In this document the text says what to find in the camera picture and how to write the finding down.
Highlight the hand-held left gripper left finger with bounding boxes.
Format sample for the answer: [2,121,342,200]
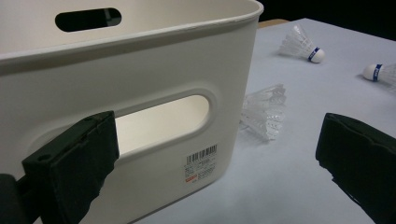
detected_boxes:
[21,110,120,224]

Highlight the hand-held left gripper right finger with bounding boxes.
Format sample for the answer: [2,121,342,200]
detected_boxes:
[315,112,396,224]

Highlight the white plastic storage bin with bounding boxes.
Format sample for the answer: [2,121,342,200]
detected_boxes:
[0,0,265,224]

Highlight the white table mat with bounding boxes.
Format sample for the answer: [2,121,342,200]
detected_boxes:
[134,18,396,224]

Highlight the white barcode sticker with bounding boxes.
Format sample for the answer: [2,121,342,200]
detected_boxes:
[183,144,219,187]

